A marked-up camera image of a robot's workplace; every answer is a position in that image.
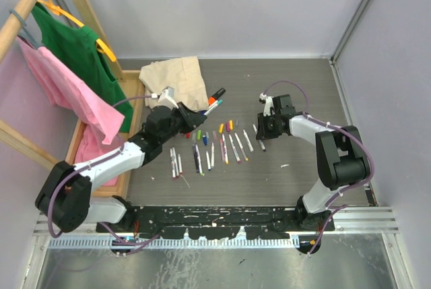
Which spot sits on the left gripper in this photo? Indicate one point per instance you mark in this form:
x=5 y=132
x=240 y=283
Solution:
x=191 y=120

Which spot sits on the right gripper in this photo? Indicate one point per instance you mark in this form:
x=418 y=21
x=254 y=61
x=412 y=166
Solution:
x=263 y=132

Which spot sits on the dark blue cap marker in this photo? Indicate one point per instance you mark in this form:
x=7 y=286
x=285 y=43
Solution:
x=262 y=145

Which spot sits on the grey cap white marker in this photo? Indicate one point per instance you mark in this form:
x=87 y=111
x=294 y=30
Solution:
x=248 y=141

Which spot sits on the teal cap white marker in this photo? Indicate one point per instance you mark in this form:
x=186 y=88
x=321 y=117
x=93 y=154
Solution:
x=212 y=107

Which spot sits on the dark purple clear pen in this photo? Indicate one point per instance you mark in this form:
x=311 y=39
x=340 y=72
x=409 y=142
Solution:
x=195 y=158

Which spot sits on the yellow end rainbow pen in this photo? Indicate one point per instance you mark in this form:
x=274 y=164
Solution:
x=225 y=150

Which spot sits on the lilac pen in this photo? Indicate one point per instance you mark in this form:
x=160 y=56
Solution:
x=222 y=151

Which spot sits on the grey end white marker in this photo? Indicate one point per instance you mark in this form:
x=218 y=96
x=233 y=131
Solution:
x=212 y=156

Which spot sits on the blue end white marker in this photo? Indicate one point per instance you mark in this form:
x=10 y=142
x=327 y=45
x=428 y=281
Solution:
x=208 y=160

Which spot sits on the red cap white pen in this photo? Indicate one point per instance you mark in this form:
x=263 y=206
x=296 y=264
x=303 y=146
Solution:
x=180 y=165

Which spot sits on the green cap rainbow pen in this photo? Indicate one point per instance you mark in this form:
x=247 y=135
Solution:
x=199 y=160

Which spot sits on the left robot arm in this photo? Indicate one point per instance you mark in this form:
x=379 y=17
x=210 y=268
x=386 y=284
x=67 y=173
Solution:
x=66 y=196

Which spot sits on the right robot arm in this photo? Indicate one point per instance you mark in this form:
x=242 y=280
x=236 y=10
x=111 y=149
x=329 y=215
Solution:
x=342 y=161

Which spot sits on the orange black highlighter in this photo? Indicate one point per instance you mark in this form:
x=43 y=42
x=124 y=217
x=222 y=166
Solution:
x=216 y=96

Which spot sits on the beige folded cloth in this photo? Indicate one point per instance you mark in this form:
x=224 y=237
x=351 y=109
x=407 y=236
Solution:
x=183 y=75

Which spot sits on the pink shirt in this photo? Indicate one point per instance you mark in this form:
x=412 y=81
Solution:
x=65 y=89

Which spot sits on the green shirt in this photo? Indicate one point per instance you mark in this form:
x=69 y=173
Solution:
x=76 y=48

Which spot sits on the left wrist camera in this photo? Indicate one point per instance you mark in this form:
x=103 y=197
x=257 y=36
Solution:
x=165 y=98

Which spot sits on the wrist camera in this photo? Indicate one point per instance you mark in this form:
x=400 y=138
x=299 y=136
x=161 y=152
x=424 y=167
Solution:
x=165 y=98
x=268 y=109

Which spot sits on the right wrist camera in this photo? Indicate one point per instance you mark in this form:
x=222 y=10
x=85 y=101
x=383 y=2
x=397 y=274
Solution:
x=268 y=109

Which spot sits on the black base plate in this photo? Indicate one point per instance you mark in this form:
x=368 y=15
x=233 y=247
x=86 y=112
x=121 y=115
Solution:
x=216 y=223

